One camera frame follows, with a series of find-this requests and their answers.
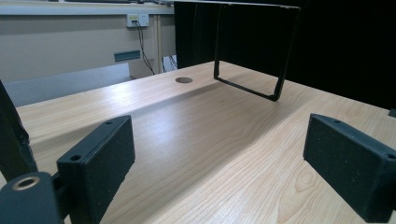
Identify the black curtain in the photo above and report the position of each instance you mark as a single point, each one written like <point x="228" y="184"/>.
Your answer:
<point x="348" y="49"/>

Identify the grey tape piece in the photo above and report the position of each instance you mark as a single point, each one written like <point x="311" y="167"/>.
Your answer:
<point x="393" y="113"/>

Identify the blue-grey label strip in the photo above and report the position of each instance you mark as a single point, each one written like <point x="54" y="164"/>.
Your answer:
<point x="127" y="55"/>

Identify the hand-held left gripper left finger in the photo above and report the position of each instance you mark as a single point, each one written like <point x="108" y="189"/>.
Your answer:
<point x="96" y="161"/>

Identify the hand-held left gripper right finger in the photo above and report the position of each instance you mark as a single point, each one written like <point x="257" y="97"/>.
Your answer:
<point x="348" y="168"/>

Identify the white wall socket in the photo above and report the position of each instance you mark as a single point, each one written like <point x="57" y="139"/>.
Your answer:
<point x="138" y="20"/>

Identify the black riser shelf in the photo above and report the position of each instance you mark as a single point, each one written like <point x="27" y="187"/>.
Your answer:
<point x="249" y="46"/>

